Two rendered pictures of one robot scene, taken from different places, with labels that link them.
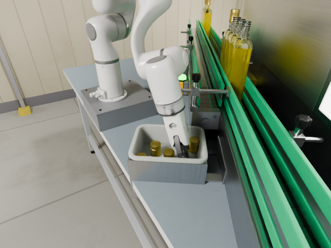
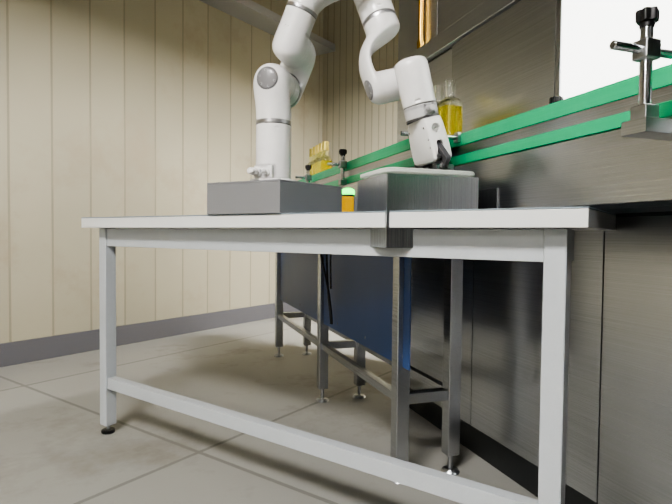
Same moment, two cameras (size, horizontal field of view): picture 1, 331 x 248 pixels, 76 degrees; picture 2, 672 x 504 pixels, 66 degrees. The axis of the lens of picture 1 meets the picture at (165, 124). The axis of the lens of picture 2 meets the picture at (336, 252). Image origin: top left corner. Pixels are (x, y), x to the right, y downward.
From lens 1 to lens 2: 97 cm
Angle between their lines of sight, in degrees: 38
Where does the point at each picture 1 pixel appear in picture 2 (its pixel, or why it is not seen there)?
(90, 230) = not seen: outside the picture
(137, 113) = (321, 201)
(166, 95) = (426, 90)
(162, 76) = (423, 67)
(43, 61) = not seen: outside the picture
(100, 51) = (277, 103)
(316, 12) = (520, 53)
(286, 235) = (597, 102)
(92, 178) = (137, 465)
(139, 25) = (374, 40)
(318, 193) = not seen: hidden behind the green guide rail
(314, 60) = (536, 84)
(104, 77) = (275, 143)
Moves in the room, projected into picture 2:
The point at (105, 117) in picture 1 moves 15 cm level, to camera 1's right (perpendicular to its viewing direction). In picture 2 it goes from (288, 189) to (344, 192)
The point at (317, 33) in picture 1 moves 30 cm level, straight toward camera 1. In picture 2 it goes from (529, 65) to (556, 16)
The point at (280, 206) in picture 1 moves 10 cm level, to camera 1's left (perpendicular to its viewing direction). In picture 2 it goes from (582, 97) to (541, 91)
